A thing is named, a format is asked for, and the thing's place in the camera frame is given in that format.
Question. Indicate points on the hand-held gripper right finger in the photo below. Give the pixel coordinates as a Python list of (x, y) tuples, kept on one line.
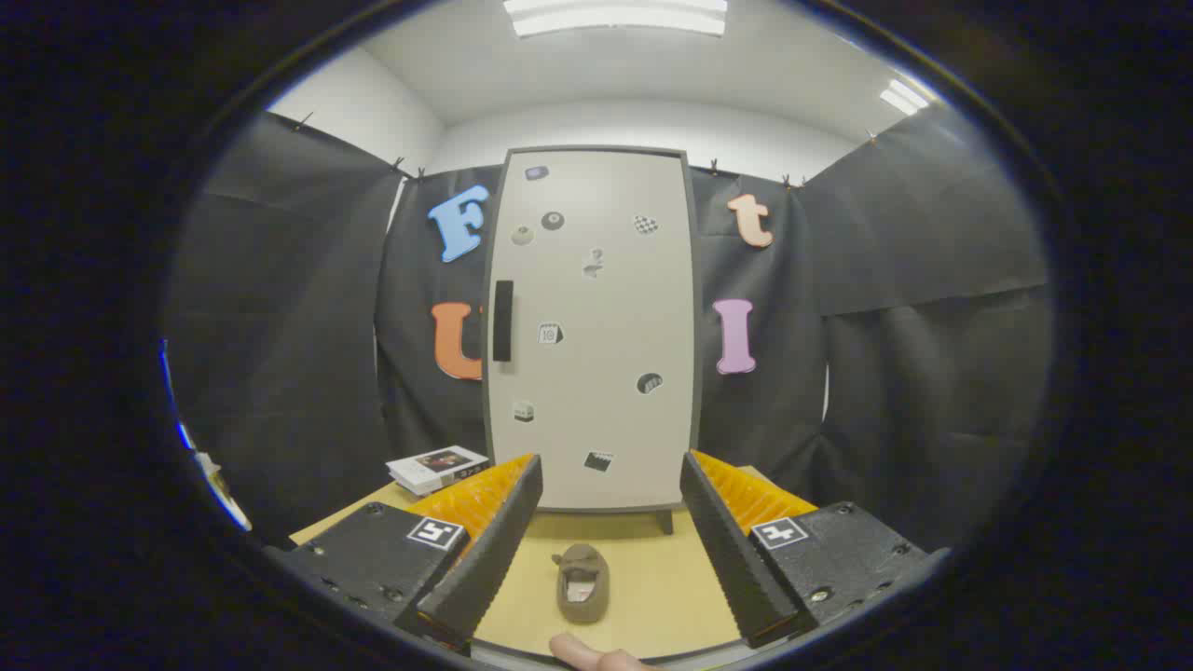
[(736, 568)]

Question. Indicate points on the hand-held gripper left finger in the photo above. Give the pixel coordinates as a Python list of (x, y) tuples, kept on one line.
[(485, 568)]

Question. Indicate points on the brown fuzzy shoe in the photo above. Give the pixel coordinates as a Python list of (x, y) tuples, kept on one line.
[(582, 596)]

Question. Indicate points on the grey shoe cabinet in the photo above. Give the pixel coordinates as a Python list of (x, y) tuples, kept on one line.
[(697, 308)]

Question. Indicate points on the black backdrop cloth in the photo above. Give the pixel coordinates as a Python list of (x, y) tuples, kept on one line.
[(298, 326)]

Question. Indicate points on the long ceiling light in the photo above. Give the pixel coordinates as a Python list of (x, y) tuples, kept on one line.
[(615, 17)]

